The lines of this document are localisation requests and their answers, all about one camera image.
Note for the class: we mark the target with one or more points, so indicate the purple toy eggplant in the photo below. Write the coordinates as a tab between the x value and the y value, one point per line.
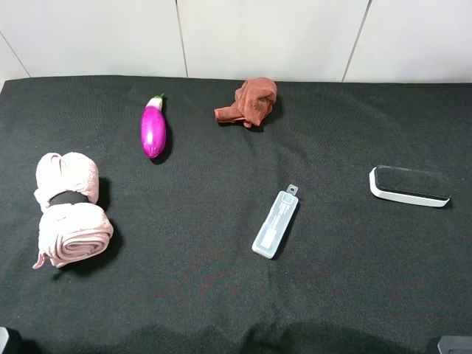
153	128

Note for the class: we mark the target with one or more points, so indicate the clear plastic case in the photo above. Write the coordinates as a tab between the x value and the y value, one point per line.
273	229

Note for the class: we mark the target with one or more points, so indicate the grey object bottom right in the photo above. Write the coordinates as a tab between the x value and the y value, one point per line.
455	345

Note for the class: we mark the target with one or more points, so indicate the black table cloth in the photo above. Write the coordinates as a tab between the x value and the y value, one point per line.
353	273

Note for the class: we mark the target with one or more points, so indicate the crumpled brown cloth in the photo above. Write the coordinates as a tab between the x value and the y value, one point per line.
254	101

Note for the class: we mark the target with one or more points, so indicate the white black board eraser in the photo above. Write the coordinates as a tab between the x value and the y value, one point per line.
408	186

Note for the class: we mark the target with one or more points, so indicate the grey object bottom left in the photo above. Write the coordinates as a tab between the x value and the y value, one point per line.
4	339

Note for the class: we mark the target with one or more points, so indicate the pink towel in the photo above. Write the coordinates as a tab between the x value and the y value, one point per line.
68	233

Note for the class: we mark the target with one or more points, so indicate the black band on towel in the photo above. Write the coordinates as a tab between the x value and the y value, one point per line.
68	197

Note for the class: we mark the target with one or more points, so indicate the grey object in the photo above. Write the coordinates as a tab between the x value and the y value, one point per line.
4	339
455	345

